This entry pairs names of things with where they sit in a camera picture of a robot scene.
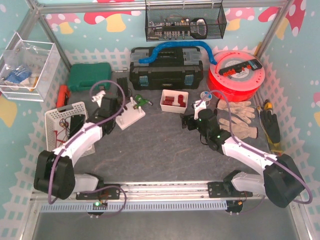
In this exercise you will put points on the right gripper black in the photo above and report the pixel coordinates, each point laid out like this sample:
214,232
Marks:
189,121

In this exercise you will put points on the white peg fixture board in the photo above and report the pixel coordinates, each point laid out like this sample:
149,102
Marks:
130,115

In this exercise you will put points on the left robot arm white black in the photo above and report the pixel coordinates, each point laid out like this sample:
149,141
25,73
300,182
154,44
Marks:
55,173

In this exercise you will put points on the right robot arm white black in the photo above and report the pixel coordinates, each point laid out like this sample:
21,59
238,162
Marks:
277,177

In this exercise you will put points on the white rectangular parts tray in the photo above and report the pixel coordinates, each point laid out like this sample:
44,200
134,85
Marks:
174,101

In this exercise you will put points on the red springs in tray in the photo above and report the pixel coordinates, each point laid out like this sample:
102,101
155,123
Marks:
168,100

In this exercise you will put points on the black plastic toolbox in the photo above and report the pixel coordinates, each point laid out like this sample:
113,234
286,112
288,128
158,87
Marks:
173,69

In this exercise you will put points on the lower beige work glove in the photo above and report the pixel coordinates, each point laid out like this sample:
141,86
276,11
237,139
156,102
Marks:
239,128

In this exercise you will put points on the beige work glove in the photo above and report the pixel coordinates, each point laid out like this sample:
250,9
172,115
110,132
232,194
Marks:
242,109
239,128

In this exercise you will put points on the upper beige work glove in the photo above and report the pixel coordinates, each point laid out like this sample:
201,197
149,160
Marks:
242,109

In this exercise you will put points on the red filament spool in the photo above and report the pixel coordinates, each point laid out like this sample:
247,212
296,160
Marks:
238,87

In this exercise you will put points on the black battery holder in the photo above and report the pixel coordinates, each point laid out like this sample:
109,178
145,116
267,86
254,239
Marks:
123,83

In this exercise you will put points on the black yellow rubber glove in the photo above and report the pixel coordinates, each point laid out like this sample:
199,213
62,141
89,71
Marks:
271,128

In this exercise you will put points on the black red terminal strip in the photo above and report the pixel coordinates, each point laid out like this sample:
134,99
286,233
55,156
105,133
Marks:
252,64

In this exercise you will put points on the black device in basket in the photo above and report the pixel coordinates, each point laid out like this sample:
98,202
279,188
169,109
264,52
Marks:
76,123

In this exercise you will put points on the green plastic tool case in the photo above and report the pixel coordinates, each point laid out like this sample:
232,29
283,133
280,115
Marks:
83,76

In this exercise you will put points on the white perforated plastic basket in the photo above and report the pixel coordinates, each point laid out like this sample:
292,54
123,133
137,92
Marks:
57,123

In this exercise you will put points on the blue white work glove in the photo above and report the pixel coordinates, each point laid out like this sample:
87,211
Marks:
19,76

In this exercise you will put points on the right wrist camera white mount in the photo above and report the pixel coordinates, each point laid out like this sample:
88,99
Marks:
199,105

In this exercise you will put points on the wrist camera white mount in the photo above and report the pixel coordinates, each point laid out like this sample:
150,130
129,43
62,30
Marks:
98,96
199,105

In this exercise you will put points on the small solder wire spool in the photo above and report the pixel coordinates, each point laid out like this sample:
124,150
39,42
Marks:
206,96

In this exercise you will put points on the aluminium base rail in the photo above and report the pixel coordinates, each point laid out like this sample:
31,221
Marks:
174,190

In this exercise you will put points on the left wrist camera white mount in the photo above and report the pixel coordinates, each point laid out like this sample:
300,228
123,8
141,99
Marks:
98,96

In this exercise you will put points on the white slotted cable duct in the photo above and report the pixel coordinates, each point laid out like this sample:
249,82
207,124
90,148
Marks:
131,206

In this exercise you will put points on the black wire mesh basket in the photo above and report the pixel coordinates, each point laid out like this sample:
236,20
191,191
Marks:
181,20

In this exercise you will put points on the orange handled tool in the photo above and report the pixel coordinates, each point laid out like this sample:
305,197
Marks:
63,96

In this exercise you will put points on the clear acrylic wall box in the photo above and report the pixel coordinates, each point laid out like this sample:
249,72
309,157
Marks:
42,58

